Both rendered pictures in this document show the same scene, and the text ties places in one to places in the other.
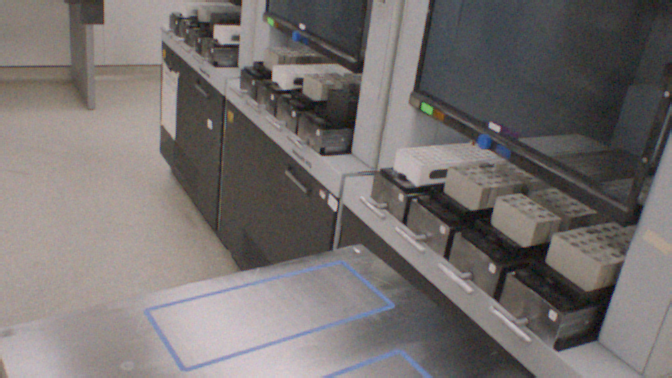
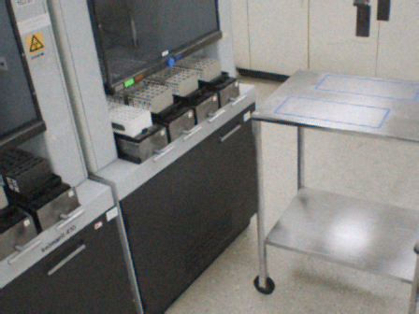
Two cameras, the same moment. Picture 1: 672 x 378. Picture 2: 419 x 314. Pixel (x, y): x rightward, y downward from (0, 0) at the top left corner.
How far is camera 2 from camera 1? 2.16 m
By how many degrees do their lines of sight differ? 94
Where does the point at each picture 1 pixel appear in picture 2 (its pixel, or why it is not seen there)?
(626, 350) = not seen: hidden behind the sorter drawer
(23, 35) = not seen: outside the picture
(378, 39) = (50, 86)
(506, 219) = (186, 87)
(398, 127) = (100, 123)
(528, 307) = (229, 92)
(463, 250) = (202, 109)
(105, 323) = (398, 130)
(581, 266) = (215, 68)
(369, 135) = (77, 159)
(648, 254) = (223, 41)
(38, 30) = not seen: outside the picture
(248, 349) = (360, 106)
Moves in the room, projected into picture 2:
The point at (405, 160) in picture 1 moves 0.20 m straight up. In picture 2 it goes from (139, 121) to (129, 61)
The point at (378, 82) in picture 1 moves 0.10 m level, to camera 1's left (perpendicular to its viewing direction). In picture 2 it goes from (66, 115) to (72, 128)
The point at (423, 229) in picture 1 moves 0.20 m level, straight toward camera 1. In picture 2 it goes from (180, 129) to (236, 119)
